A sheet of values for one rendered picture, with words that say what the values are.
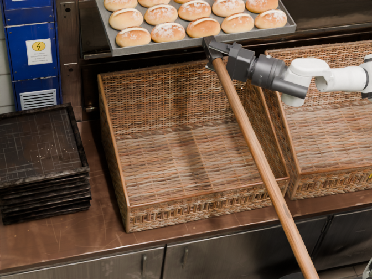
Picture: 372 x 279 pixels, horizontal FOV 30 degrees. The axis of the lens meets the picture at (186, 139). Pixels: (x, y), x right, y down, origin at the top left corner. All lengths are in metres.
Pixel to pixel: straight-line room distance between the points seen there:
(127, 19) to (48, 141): 0.49
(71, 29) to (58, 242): 0.68
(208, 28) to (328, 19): 0.65
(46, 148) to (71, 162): 0.10
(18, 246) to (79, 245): 0.19
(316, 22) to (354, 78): 0.55
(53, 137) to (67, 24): 0.36
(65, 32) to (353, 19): 1.02
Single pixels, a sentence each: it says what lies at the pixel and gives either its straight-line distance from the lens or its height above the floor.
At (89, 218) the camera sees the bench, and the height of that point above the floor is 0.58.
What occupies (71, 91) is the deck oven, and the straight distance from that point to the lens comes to 2.45.
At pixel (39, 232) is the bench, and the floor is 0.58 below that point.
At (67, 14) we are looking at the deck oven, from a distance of 2.20.
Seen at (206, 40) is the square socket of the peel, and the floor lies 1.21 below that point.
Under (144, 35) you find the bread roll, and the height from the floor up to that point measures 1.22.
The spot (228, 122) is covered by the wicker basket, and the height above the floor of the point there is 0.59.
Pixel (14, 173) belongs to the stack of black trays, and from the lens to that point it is 2.16.
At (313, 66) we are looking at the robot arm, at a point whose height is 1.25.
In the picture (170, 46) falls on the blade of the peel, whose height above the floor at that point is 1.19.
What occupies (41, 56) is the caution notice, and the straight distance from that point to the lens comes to 2.26.
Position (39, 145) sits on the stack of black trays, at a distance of 2.22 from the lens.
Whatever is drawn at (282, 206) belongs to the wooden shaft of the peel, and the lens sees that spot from 1.64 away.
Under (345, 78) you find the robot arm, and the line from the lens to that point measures 1.98.
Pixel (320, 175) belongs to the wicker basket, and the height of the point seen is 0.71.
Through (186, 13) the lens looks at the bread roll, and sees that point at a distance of 2.04.
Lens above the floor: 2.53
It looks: 50 degrees down
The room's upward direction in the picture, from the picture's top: 8 degrees clockwise
